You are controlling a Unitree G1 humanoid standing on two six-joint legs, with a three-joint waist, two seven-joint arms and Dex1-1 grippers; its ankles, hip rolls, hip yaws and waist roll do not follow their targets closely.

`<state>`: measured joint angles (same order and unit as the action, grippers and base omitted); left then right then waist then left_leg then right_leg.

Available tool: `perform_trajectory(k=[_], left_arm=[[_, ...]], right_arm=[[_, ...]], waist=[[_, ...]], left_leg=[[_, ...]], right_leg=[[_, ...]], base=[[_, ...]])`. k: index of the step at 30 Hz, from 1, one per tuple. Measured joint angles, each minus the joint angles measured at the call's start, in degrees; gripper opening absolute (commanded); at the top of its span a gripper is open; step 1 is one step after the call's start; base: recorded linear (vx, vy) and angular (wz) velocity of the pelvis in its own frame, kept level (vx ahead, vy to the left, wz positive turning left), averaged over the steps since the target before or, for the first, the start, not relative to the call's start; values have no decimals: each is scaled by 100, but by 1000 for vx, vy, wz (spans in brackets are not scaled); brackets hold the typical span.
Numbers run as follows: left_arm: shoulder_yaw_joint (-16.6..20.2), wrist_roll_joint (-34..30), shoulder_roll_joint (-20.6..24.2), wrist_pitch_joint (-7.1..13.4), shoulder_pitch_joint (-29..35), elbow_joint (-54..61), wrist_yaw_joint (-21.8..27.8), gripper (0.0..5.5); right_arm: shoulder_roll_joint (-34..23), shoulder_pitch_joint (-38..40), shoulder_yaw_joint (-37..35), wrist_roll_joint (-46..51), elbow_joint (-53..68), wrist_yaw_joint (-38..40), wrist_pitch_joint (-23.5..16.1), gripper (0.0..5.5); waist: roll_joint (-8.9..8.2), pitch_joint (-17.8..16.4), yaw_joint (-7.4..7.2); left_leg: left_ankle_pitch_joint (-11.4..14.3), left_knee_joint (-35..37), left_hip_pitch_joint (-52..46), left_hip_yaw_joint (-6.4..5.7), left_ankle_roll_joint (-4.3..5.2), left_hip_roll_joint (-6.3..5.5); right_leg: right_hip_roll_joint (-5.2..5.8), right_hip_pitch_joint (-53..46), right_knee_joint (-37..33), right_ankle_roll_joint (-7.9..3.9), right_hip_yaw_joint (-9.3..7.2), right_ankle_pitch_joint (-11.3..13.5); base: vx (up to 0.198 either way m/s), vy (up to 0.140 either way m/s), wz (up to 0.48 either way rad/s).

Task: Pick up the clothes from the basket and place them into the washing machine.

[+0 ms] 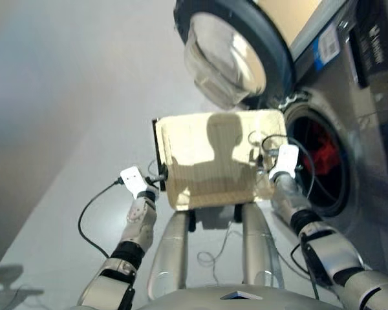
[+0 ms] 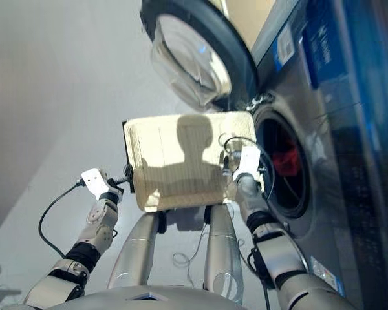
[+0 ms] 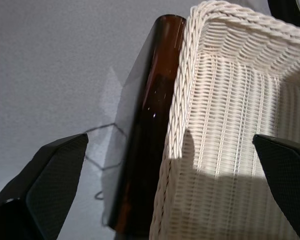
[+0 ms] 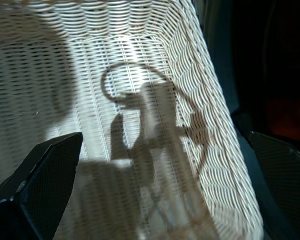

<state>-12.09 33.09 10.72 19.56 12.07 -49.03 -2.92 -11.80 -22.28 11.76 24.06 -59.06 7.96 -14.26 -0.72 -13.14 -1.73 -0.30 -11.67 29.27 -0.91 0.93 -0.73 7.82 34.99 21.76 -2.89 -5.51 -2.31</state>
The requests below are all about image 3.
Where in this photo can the pale woven laundry basket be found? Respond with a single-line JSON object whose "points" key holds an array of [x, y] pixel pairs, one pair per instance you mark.
{"points": [[227, 125]]}

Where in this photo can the round glass washing machine door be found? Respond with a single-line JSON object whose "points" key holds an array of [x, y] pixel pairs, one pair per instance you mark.
{"points": [[285, 10]]}

